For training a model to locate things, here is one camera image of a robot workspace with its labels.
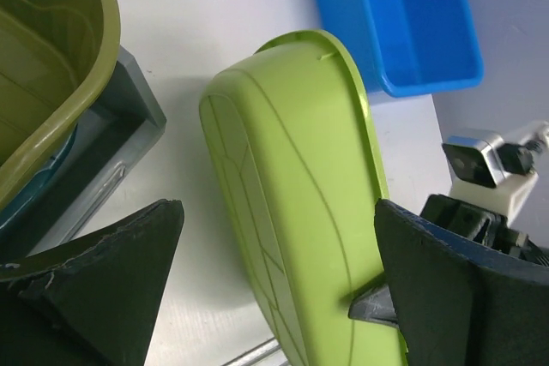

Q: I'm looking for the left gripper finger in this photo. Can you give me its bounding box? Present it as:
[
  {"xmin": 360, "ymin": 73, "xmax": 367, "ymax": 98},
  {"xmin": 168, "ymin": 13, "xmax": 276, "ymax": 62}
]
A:
[{"xmin": 1, "ymin": 200, "xmax": 184, "ymax": 365}]

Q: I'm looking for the grey tray under basket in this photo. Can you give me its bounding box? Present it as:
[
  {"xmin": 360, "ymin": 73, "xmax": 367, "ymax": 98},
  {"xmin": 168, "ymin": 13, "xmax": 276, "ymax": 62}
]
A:
[{"xmin": 1, "ymin": 48, "xmax": 166, "ymax": 262}]

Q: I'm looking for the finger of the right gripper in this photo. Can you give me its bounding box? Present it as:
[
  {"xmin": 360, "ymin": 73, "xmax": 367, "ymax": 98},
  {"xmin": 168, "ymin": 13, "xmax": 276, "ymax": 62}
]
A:
[{"xmin": 347, "ymin": 284, "xmax": 397, "ymax": 327}]

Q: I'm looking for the olive green slotted basket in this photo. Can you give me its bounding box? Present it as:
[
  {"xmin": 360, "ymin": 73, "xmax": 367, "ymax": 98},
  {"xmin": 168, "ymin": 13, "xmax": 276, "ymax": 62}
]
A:
[{"xmin": 1, "ymin": 0, "xmax": 121, "ymax": 207}]

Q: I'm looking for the blue plastic tub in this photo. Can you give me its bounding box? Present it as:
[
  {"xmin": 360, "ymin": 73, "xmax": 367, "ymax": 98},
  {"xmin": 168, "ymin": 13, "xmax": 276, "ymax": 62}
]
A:
[{"xmin": 317, "ymin": 0, "xmax": 484, "ymax": 98}]

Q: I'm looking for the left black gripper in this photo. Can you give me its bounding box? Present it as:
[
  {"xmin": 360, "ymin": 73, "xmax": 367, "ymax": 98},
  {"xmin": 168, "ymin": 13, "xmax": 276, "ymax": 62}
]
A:
[{"xmin": 374, "ymin": 195, "xmax": 548, "ymax": 365}]

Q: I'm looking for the lime green shallow tub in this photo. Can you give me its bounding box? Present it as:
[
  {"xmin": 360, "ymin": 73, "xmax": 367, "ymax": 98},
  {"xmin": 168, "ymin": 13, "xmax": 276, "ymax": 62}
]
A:
[{"xmin": 199, "ymin": 30, "xmax": 406, "ymax": 365}]

